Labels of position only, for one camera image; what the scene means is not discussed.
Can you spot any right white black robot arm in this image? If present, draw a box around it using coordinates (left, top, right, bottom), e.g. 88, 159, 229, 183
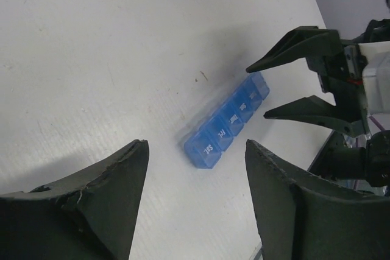
247, 19, 389, 187

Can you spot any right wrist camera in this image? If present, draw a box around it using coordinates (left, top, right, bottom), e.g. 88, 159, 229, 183
359, 41, 390, 114

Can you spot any blue weekly pill organizer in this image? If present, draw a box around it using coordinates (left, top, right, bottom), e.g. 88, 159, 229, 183
183, 72, 270, 169

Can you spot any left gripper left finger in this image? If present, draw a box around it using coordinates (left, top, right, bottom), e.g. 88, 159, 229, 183
1, 140, 149, 259

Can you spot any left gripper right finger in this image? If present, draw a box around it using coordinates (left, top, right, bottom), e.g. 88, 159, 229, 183
245, 140, 389, 259

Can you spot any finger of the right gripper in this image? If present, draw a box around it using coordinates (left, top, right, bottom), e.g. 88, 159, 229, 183
264, 96, 369, 137
246, 26, 340, 73

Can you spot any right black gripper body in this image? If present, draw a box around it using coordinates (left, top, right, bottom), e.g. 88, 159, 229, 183
306, 45, 368, 125

